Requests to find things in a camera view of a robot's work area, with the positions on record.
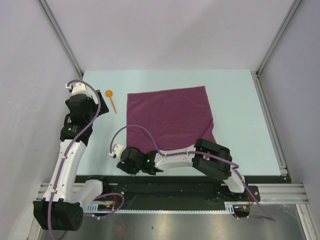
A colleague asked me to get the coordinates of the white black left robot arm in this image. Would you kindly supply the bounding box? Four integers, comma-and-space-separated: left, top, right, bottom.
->
33, 88, 111, 231

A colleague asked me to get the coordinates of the aluminium frame post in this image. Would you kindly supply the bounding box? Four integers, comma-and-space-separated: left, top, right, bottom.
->
36, 0, 84, 79
255, 0, 304, 76

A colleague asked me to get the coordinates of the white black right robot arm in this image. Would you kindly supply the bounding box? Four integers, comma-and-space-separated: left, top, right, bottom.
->
109, 139, 249, 201

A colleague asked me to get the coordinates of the right aluminium side rail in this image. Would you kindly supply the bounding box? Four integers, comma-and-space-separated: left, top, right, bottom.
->
251, 71, 290, 176

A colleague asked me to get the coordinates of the right aluminium frame post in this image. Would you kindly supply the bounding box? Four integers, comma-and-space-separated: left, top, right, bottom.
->
255, 0, 304, 76

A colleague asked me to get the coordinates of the white slotted cable duct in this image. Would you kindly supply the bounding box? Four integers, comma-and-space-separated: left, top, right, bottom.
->
83, 202, 251, 218

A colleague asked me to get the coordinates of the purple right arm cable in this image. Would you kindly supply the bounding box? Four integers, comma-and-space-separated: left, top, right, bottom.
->
109, 124, 277, 222

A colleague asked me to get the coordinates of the purple cloth napkin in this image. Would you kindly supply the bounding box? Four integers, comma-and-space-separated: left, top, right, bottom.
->
126, 86, 216, 153

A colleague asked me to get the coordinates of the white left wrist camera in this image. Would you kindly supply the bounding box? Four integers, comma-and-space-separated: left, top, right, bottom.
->
65, 82, 88, 96

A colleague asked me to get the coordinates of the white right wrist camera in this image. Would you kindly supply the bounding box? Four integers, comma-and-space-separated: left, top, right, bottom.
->
109, 144, 125, 159

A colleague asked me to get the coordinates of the orange plastic spoon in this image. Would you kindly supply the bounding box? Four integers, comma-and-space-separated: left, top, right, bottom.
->
105, 90, 118, 114

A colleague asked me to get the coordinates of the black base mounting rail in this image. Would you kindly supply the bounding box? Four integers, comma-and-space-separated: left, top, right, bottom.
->
75, 175, 253, 210

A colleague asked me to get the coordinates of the left aluminium frame post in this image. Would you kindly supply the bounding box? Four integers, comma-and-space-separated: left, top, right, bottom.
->
36, 0, 84, 79

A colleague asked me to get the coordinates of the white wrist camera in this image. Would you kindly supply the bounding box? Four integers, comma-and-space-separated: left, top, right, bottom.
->
65, 82, 88, 96
109, 144, 125, 159

